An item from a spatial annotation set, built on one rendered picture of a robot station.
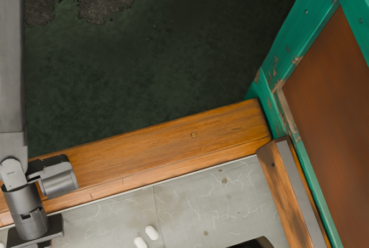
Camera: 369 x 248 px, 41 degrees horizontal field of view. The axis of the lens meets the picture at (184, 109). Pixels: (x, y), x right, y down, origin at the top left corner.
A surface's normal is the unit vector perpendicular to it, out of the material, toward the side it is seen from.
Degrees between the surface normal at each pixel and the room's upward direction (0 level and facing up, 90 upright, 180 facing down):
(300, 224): 66
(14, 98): 44
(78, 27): 0
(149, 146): 0
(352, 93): 90
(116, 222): 0
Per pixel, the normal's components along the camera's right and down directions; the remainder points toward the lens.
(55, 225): -0.18, -0.90
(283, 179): -0.85, 0.12
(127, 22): 0.07, -0.32
